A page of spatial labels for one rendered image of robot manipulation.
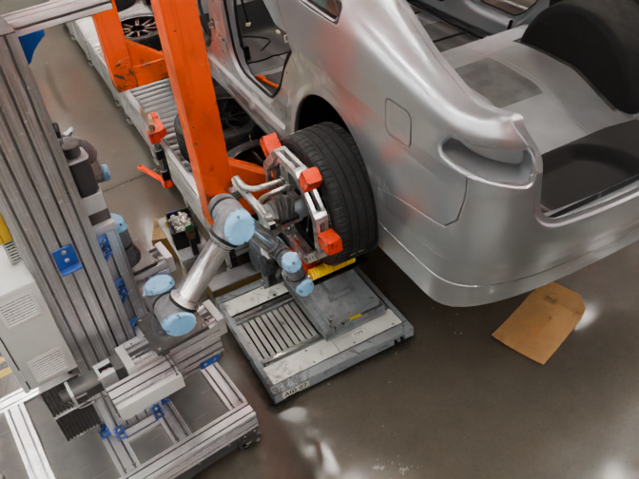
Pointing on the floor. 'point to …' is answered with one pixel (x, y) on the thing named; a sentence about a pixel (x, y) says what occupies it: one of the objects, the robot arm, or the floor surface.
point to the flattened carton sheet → (542, 321)
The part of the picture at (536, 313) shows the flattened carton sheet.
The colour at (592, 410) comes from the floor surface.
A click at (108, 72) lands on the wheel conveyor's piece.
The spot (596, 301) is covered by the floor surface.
